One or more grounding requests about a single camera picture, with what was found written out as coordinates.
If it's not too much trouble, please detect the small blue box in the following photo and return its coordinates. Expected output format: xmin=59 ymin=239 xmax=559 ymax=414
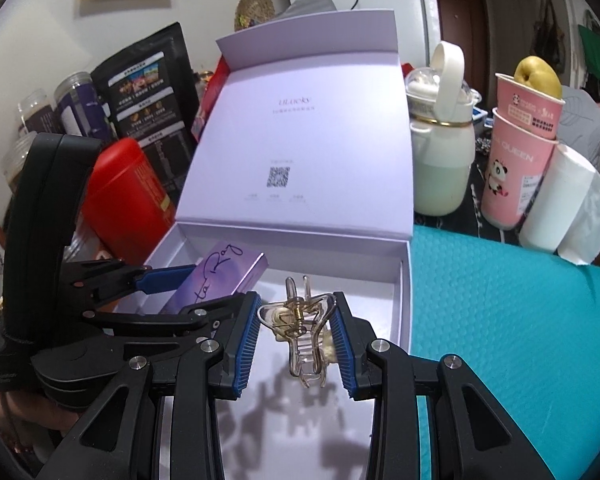
xmin=470 ymin=105 xmax=496 ymax=131

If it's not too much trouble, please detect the yellow pear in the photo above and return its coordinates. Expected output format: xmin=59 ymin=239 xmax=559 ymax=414
xmin=514 ymin=56 xmax=563 ymax=101

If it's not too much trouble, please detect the red packet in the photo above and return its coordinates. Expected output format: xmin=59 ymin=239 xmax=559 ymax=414
xmin=200 ymin=57 xmax=231 ymax=126

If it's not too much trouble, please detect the black snack bag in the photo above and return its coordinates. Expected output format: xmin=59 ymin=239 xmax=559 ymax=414
xmin=90 ymin=22 xmax=201 ymax=196

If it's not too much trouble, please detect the teal bubble mat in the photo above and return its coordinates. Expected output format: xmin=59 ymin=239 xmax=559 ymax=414
xmin=410 ymin=225 xmax=600 ymax=480

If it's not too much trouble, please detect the pink panda paper cup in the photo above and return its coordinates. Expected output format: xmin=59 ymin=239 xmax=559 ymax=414
xmin=481 ymin=107 xmax=561 ymax=231

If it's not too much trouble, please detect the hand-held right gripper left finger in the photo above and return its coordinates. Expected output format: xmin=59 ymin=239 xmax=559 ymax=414
xmin=35 ymin=290 xmax=263 ymax=480

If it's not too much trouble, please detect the woven straw fan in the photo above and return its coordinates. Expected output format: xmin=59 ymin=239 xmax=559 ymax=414
xmin=234 ymin=0 xmax=276 ymax=31

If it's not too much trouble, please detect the dark hanging bag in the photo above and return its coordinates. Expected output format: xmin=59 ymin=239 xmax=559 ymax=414
xmin=530 ymin=0 xmax=566 ymax=73

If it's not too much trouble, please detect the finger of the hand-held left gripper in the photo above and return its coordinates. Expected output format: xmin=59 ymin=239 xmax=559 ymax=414
xmin=62 ymin=259 xmax=203 ymax=311
xmin=82 ymin=291 xmax=256 ymax=343

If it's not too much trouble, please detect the clear hair claw clip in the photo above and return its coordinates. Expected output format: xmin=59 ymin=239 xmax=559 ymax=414
xmin=257 ymin=275 xmax=338 ymax=391

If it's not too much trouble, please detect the red canister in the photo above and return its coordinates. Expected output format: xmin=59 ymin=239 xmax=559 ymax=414
xmin=82 ymin=137 xmax=178 ymax=266

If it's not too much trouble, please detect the white refrigerator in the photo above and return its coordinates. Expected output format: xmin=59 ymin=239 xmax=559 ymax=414
xmin=286 ymin=0 xmax=438 ymax=68

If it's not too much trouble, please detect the clear jar with dark contents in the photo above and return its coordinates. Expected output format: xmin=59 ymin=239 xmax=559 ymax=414
xmin=17 ymin=89 xmax=63 ymax=136

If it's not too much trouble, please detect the person's left hand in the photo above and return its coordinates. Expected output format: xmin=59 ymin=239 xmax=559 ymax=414
xmin=0 ymin=390 xmax=83 ymax=461

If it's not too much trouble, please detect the clear plastic jar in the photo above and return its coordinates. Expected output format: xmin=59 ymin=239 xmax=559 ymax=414
xmin=2 ymin=131 xmax=38 ymax=193

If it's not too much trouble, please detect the green cloth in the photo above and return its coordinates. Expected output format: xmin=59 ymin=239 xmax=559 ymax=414
xmin=577 ymin=25 xmax=600 ymax=96

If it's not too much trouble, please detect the grey leaf print cloth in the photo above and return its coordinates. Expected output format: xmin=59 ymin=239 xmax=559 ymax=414
xmin=555 ymin=85 xmax=600 ymax=176

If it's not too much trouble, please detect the brown door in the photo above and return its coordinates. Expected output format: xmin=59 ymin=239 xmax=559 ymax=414
xmin=434 ymin=0 xmax=486 ymax=93

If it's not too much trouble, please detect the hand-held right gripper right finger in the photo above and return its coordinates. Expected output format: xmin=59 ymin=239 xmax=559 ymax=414
xmin=327 ymin=291 xmax=556 ymax=480

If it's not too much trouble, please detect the mint green water bottle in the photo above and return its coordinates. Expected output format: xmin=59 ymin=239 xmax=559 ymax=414
xmin=404 ymin=41 xmax=481 ymax=217

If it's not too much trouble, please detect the small purple box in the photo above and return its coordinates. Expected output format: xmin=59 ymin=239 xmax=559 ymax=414
xmin=160 ymin=240 xmax=270 ymax=316

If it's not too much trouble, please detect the lavender gift box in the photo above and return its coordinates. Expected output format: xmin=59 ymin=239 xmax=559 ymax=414
xmin=115 ymin=8 xmax=416 ymax=480

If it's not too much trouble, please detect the white paper towel roll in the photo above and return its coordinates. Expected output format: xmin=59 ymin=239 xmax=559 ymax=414
xmin=519 ymin=144 xmax=600 ymax=266

